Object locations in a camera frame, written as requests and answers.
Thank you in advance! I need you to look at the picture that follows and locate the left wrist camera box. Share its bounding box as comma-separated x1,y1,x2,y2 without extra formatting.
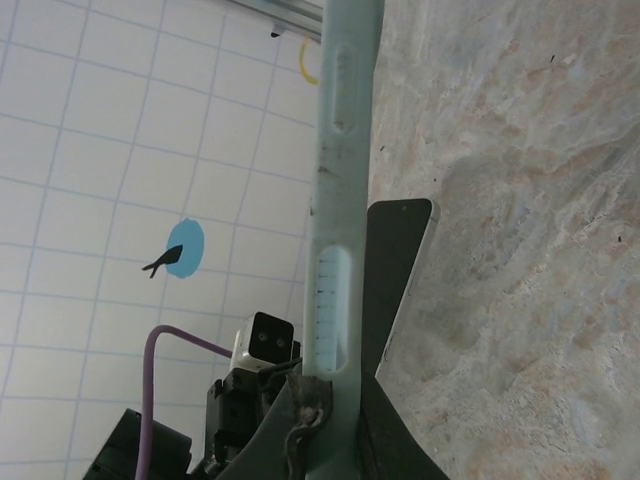
232,310,304,374

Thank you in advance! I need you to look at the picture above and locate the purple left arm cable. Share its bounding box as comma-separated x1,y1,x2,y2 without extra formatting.
133,324,236,480

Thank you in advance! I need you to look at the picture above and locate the teal phone case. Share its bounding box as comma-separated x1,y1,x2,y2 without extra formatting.
302,0,386,480

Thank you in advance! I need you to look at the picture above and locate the aluminium corner post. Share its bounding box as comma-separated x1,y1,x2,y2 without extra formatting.
225,0,327,40

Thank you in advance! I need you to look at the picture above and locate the blue circle sticker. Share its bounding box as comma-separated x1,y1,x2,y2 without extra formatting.
141,217,206,280

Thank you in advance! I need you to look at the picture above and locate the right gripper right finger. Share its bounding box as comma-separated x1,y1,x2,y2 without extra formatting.
355,372,451,480

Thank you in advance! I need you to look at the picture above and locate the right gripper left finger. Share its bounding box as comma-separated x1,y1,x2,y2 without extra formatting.
224,373,332,480

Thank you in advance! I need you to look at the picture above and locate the black smartphone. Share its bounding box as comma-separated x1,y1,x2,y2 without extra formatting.
360,197,442,381

